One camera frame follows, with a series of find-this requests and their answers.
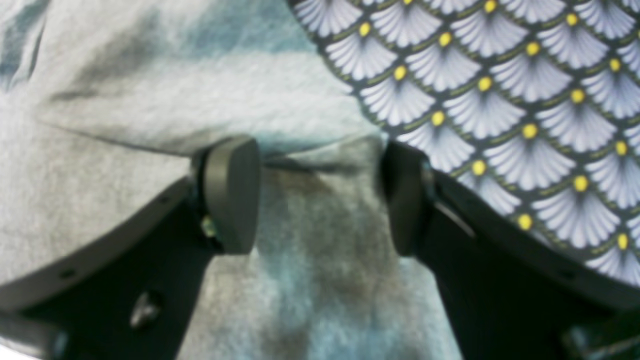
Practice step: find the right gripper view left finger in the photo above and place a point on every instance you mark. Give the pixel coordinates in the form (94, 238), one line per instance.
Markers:
(131, 294)

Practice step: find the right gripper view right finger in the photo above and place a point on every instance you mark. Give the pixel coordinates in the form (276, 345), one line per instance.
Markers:
(506, 295)

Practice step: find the light grey T-shirt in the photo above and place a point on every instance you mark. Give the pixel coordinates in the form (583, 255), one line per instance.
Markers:
(104, 101)

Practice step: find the fan-patterned purple tablecloth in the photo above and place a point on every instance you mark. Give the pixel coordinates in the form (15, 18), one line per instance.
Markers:
(532, 104)

